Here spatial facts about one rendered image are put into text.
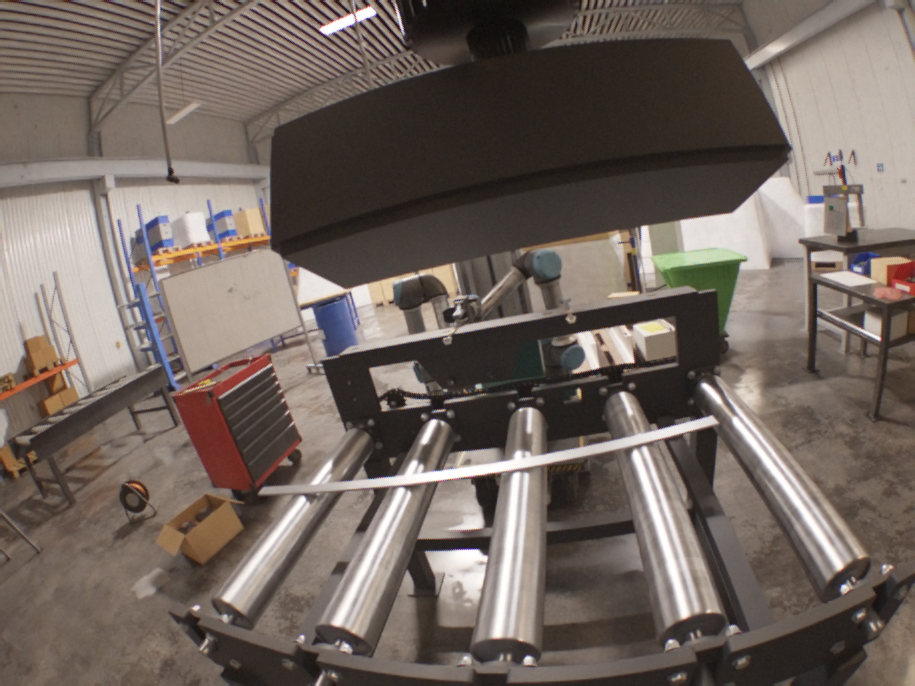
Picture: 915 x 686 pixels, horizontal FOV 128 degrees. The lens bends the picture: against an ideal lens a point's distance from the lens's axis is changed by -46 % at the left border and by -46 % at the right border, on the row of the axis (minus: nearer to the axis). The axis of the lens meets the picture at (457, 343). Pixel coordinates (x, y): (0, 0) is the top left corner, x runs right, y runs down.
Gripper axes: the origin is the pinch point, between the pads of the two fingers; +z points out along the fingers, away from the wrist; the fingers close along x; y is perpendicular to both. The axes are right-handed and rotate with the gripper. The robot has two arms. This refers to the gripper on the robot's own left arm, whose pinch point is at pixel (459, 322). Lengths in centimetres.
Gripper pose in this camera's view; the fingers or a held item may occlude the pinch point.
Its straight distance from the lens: 137.4
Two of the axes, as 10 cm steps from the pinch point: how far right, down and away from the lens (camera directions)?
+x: 2.3, 9.4, 2.6
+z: -1.8, 3.1, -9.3
